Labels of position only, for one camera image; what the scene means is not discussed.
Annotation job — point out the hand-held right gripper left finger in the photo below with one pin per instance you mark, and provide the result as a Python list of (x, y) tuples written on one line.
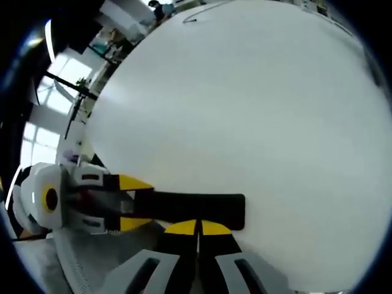
[(177, 245)]

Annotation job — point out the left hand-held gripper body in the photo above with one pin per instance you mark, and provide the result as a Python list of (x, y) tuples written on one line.
[(36, 196)]

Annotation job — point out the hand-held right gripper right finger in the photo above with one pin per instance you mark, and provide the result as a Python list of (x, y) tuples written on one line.
[(217, 245)]

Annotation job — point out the black remote control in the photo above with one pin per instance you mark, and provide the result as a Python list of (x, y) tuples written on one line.
[(199, 206)]

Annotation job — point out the black tripod stand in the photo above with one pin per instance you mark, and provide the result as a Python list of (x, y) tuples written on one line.
[(80, 92)]

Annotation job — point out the ceiling light strips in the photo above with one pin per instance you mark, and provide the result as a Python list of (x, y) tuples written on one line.
[(49, 39)]

